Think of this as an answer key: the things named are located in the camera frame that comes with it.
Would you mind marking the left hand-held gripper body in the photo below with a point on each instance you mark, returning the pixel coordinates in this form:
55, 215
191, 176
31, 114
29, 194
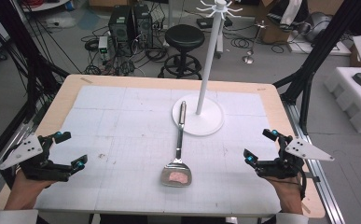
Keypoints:
22, 152

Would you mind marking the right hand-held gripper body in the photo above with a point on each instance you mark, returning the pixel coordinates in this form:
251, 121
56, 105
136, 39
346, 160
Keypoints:
302, 150

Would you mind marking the steel spatula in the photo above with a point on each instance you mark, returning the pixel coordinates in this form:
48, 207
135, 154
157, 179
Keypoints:
180, 140

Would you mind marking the white utensil rack stand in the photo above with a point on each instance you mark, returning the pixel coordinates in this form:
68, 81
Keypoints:
211, 46

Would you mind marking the person's left hand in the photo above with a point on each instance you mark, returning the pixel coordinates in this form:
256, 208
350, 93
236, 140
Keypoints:
24, 189

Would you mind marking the person's right hand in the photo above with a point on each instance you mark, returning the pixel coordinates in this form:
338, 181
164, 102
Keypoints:
288, 191

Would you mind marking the white grid mat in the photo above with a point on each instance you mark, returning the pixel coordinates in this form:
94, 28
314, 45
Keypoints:
122, 140

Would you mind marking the wooden table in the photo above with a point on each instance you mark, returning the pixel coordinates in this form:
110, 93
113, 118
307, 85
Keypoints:
65, 81

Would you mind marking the white foam block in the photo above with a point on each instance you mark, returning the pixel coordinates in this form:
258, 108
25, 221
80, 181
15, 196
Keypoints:
352, 105

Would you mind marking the chrome floor stand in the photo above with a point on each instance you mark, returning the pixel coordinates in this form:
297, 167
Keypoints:
256, 40

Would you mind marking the small grey electronics box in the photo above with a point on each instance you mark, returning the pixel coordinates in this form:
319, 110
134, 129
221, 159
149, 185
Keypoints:
103, 43

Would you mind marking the grey round device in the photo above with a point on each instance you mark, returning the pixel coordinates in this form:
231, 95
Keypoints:
318, 26

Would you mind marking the black computer tower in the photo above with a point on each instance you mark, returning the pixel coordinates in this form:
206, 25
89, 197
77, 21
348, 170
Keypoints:
120, 25
143, 25

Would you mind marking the flat black box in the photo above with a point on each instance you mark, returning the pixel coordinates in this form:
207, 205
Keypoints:
209, 22

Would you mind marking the black round stool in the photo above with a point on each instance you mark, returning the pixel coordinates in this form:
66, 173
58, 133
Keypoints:
184, 35

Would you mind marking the aluminium rail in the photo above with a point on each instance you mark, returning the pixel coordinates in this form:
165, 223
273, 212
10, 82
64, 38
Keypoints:
324, 186
4, 155

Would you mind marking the black frame struts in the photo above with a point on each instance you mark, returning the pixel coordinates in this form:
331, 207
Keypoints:
32, 62
324, 46

